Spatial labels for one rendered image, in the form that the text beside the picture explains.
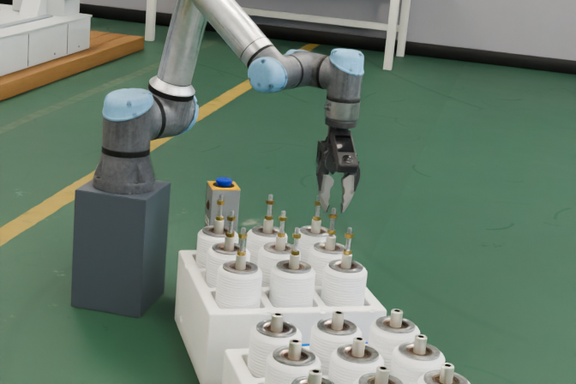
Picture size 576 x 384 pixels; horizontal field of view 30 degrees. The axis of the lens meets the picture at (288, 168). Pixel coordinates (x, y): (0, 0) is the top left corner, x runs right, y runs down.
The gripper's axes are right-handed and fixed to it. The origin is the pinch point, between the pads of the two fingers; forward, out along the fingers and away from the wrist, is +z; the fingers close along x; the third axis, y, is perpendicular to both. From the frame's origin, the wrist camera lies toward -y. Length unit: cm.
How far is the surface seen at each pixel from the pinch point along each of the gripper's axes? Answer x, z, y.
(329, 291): 3.4, 14.7, -13.8
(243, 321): 23.2, 18.7, -19.9
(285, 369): 24, 10, -60
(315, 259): 3.9, 11.6, -2.2
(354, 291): -1.5, 13.9, -15.8
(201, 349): 30.7, 27.1, -15.5
